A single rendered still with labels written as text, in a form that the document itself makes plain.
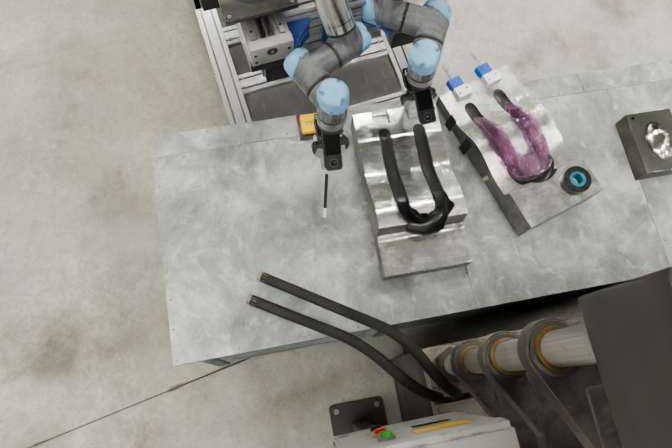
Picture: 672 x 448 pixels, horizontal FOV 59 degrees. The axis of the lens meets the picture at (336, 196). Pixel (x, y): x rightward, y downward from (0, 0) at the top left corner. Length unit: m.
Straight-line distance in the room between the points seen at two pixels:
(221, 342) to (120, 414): 0.96
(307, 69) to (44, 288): 1.71
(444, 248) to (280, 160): 0.57
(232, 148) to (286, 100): 0.77
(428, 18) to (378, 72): 1.18
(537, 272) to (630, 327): 1.19
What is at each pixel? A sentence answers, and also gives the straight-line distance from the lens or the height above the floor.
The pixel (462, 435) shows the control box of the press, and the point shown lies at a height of 1.47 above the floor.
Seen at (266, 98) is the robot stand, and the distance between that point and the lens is 2.62.
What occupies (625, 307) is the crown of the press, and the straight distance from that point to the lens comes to 0.72.
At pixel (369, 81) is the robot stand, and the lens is 2.67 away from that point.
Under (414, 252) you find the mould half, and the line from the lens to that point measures 1.75.
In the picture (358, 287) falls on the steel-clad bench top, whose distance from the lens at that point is 1.77.
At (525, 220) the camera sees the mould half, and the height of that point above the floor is 0.90.
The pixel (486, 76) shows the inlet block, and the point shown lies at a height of 0.88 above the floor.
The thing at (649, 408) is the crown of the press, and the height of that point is 1.89.
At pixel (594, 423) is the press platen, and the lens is 1.11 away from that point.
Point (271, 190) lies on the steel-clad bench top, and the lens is 1.84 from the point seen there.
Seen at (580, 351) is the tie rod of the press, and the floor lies 1.69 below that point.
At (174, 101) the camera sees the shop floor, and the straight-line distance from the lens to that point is 2.91.
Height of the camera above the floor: 2.54
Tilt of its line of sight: 72 degrees down
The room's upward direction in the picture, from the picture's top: 9 degrees clockwise
